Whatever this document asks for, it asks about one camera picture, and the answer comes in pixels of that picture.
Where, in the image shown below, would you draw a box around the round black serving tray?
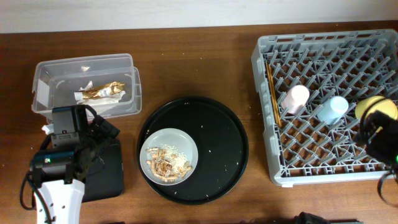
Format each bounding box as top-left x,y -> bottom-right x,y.
137,96 -> 249,205

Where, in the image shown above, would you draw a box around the grey plate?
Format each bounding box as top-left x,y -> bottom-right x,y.
139,128 -> 198,185

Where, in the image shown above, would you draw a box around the black rectangular bin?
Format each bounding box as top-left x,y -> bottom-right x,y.
82,139 -> 125,203

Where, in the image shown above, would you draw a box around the wooden chopstick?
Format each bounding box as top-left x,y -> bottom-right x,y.
265,60 -> 280,128
267,62 -> 283,128

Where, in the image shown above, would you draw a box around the light blue plastic cup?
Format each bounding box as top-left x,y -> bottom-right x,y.
317,96 -> 349,125

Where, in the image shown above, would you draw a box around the white tissue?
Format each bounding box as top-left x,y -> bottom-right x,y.
76,91 -> 126,113

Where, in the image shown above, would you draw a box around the yellow plastic bowl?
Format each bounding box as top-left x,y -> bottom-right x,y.
354,96 -> 397,136

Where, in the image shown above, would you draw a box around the pink plastic cup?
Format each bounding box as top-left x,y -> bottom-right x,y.
281,85 -> 310,114

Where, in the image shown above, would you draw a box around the clear plastic waste container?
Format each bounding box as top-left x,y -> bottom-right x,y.
31,54 -> 142,123

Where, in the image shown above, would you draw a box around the food scraps with rice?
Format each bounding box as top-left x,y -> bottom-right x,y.
146,145 -> 193,183

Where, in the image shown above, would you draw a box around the gold coffee sachet wrapper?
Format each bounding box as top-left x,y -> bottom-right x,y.
74,81 -> 126,101

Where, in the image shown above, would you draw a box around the grey dishwasher rack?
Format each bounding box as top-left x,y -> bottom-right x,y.
251,29 -> 397,187

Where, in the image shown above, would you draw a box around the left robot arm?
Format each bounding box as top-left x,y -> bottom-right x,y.
24,105 -> 120,223

